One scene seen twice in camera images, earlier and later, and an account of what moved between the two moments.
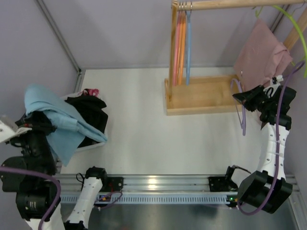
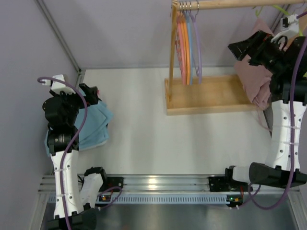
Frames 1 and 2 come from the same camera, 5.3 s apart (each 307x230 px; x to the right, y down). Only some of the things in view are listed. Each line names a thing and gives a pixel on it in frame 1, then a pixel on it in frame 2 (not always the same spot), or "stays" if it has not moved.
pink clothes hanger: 176,49 → 181,27
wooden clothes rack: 213,94 stays
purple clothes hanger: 242,122 → 196,46
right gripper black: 260,98 → 252,52
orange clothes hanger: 182,45 → 186,45
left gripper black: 38,122 → 84,96
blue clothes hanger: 188,23 stays
